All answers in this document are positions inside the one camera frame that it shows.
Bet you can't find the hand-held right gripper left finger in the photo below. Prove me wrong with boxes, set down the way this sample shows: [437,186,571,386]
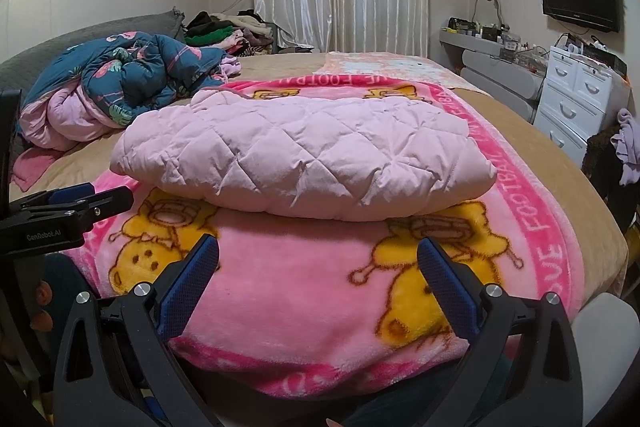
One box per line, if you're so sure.
[52,233,221,427]

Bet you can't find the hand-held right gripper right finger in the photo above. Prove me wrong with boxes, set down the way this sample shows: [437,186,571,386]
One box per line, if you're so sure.
[416,235,584,427]

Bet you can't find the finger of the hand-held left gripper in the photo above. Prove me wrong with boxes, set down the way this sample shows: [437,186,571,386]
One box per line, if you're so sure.
[7,183,96,219]
[80,186,135,226]

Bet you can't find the pink quilted jacket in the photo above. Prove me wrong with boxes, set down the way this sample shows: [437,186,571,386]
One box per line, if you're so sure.
[109,87,498,223]

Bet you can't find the pile of folded clothes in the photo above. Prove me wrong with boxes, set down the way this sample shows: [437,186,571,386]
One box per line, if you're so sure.
[185,9,276,56]

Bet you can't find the person's left hand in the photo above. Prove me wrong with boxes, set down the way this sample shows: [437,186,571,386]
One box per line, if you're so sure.
[30,279,56,333]

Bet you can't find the pink towel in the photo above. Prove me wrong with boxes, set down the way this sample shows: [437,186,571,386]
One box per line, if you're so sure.
[12,147,58,190]

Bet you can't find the pink printed blanket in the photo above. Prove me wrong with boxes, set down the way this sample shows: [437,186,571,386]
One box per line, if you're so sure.
[75,76,586,400]

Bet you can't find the blue flamingo print duvet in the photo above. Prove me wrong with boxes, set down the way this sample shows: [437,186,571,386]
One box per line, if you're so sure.
[17,31,241,152]

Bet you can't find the grey padded headboard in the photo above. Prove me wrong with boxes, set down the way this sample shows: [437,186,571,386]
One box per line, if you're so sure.
[0,7,186,80]

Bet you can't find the bed with tan sheet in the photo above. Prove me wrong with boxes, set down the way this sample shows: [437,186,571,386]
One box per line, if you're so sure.
[7,52,630,298]

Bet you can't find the dark brown garment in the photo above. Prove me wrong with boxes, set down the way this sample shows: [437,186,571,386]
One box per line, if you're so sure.
[582,127,640,228]

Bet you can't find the grey curved shelf unit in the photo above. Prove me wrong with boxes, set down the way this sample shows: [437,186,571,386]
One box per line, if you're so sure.
[439,29,546,100]

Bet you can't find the white drawer cabinet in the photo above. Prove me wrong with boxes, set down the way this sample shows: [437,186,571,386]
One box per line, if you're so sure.
[532,44,631,168]

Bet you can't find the light pink patterned cloth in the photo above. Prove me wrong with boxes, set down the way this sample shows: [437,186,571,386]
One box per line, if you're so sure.
[315,52,493,95]

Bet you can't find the lilac hanging cloth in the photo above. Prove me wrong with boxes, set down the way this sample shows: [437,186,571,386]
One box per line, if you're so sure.
[612,108,640,185]

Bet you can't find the clutter of small shelf items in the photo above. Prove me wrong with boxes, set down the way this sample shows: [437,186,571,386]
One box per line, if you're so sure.
[447,17,551,75]

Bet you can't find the black box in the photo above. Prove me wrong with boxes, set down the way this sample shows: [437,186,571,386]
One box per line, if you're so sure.
[582,42,628,75]

